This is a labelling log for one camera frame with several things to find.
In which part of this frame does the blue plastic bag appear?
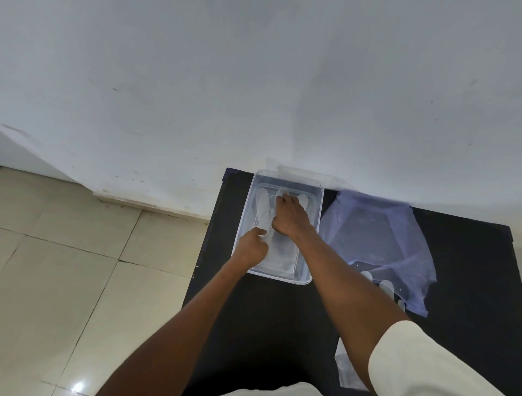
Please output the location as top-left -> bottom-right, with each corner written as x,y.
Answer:
319,189 -> 438,318

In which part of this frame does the person's right hand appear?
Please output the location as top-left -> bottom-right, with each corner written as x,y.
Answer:
271,194 -> 317,242

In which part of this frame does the clear plastic container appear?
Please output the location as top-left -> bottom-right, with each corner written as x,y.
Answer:
231,169 -> 325,286

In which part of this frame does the clear plastic glove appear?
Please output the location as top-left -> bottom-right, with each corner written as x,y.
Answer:
253,185 -> 310,272
334,270 -> 407,389

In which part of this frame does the person's right forearm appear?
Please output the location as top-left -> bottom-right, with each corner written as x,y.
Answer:
293,226 -> 411,394

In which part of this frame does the person's left hand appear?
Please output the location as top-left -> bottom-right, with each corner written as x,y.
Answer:
232,227 -> 270,270

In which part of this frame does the person's left forearm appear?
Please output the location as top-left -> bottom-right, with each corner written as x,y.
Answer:
96,255 -> 250,396

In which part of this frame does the person's white shirt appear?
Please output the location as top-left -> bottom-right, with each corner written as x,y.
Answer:
220,320 -> 506,396

